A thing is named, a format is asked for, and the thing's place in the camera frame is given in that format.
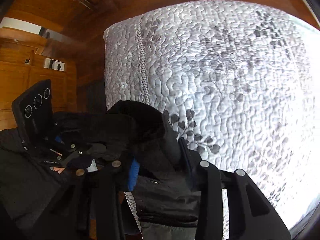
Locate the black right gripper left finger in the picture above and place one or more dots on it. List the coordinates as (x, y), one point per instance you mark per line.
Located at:
(93, 196)

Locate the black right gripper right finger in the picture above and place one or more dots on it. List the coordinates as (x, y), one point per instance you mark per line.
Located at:
(251, 215)

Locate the black pants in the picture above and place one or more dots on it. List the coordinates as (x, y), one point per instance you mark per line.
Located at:
(166, 208)

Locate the person's left hand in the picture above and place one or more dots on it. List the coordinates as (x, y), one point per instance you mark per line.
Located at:
(59, 170)

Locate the white box on cabinet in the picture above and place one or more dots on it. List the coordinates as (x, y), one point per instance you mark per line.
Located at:
(54, 64)

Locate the wooden cabinet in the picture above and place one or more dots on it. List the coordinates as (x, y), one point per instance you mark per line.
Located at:
(22, 65)

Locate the grey quilted floral bedspread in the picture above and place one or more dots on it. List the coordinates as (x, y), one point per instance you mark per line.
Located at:
(239, 82)

